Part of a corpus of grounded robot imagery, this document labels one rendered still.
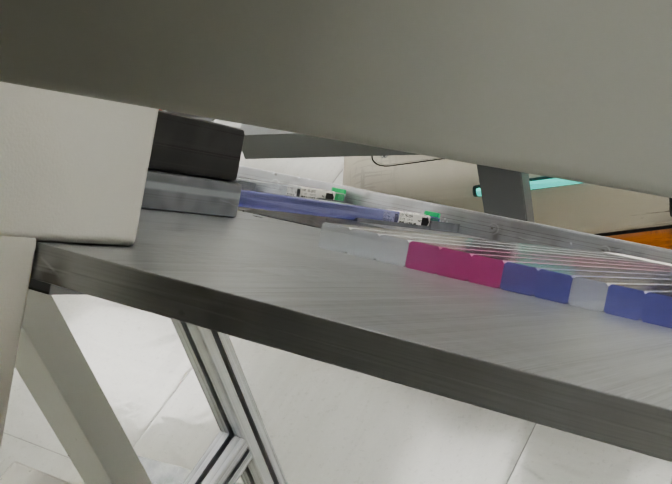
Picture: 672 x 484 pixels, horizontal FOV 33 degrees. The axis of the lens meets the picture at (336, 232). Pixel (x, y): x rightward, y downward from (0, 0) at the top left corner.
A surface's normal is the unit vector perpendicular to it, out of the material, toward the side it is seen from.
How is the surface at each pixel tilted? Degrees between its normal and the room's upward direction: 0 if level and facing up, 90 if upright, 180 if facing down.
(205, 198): 90
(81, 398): 90
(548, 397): 46
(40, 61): 90
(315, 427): 0
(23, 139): 90
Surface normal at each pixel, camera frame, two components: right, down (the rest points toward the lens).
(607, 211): -0.04, 0.67
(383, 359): -0.48, -0.04
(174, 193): 0.86, 0.18
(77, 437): -0.40, 0.67
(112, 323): -0.21, -0.73
